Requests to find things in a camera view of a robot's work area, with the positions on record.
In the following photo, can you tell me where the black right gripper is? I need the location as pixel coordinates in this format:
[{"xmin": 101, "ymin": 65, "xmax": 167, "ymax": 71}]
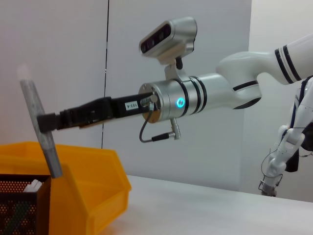
[{"xmin": 36, "ymin": 92, "xmax": 154, "ymax": 133}]

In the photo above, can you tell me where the grey glitter pen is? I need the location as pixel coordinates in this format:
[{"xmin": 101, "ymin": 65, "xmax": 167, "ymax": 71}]
[{"xmin": 17, "ymin": 65, "xmax": 64, "ymax": 179}]

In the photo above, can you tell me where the green utility knife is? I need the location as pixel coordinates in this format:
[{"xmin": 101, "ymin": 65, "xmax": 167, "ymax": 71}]
[{"xmin": 0, "ymin": 179, "xmax": 43, "ymax": 221}]

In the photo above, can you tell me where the black mesh pen holder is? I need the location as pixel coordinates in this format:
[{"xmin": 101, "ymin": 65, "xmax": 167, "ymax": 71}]
[{"xmin": 0, "ymin": 174, "xmax": 52, "ymax": 235}]

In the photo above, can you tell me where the yellow plastic storage bin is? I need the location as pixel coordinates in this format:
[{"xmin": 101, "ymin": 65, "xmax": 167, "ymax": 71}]
[{"xmin": 0, "ymin": 141, "xmax": 133, "ymax": 235}]

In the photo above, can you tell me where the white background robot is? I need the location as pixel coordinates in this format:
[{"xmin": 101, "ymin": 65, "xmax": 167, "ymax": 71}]
[{"xmin": 258, "ymin": 75, "xmax": 313, "ymax": 197}]

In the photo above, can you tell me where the thin black wall cable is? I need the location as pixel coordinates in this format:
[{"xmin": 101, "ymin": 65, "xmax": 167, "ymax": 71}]
[{"xmin": 100, "ymin": 0, "xmax": 110, "ymax": 149}]

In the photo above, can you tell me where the grey right wrist cable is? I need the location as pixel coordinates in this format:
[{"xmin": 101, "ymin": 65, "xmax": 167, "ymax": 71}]
[{"xmin": 139, "ymin": 94, "xmax": 182, "ymax": 143}]

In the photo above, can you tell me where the silver right camera bracket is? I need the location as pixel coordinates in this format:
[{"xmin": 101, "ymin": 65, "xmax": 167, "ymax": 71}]
[{"xmin": 163, "ymin": 56, "xmax": 192, "ymax": 82}]

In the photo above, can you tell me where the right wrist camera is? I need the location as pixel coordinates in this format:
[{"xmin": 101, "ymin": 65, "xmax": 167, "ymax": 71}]
[{"xmin": 138, "ymin": 16, "xmax": 198, "ymax": 66}]

